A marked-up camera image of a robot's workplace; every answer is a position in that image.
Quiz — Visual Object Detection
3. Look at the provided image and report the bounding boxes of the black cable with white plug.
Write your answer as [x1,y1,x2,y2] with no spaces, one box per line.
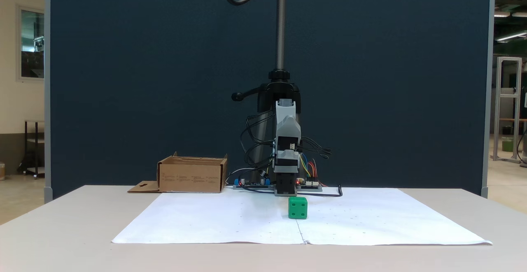
[307,185,343,198]

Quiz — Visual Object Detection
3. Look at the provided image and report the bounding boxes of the white usb cable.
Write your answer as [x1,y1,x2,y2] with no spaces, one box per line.
[226,166,258,187]

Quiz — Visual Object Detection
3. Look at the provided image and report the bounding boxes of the aluminium profile frame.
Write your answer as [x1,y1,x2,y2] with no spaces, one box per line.
[492,56,524,164]

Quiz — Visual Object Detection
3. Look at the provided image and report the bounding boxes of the black wrist motor cable loop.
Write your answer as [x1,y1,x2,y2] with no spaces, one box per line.
[300,137,332,160]

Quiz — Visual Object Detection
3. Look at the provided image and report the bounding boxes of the brown cardboard box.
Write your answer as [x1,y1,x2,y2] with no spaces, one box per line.
[127,152,229,194]

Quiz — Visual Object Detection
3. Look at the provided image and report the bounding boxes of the black shelf cart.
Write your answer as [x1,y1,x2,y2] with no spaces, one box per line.
[17,120,45,179]

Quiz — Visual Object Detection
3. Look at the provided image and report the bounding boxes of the coloured jumper wires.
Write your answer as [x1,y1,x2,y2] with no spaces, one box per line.
[300,153,326,187]

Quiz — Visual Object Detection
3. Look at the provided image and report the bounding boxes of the black camera stand with pole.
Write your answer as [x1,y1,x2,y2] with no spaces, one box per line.
[231,0,303,182]

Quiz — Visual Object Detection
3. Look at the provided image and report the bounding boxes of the black arm motor cable bundle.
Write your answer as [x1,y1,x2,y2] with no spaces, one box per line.
[240,113,276,182]

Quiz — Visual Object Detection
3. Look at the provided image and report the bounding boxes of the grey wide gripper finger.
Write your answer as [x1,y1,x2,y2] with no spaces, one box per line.
[275,115,301,138]

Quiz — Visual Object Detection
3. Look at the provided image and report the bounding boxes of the wall window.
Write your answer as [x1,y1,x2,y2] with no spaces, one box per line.
[16,5,45,83]

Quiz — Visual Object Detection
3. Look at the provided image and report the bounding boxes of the green dice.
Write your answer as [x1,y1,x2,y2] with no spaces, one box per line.
[288,197,308,220]

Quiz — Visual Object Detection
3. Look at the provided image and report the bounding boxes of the dark blue partition panel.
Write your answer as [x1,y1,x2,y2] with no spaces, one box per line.
[44,0,496,201]

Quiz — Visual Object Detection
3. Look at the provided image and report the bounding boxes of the white paper sheet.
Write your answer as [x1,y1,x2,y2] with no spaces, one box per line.
[111,188,493,246]

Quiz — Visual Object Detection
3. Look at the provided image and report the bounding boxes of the ceiling tube light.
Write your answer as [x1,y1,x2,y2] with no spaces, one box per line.
[496,31,527,42]

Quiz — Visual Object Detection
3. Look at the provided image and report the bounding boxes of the blue circuit board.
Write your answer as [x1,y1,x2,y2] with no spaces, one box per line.
[233,177,275,191]

